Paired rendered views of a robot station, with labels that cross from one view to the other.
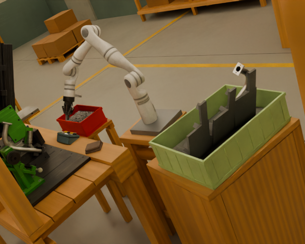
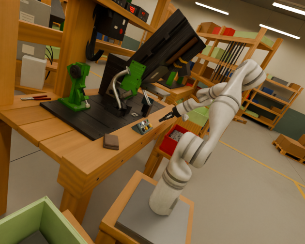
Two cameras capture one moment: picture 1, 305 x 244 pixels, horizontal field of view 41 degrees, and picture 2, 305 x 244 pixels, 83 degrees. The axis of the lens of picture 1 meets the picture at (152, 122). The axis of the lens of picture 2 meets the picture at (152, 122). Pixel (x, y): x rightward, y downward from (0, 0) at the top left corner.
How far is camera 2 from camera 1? 1.90 m
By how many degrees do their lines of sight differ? 47
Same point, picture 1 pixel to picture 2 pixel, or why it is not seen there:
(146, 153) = not seen: hidden behind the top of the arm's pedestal
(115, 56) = (219, 107)
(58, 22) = not seen: outside the picture
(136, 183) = (68, 204)
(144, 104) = (163, 183)
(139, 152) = not seen: hidden behind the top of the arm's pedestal
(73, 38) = (303, 155)
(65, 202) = (19, 121)
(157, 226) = not seen: outside the picture
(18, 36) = (286, 129)
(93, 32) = (245, 69)
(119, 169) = (63, 171)
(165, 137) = (61, 232)
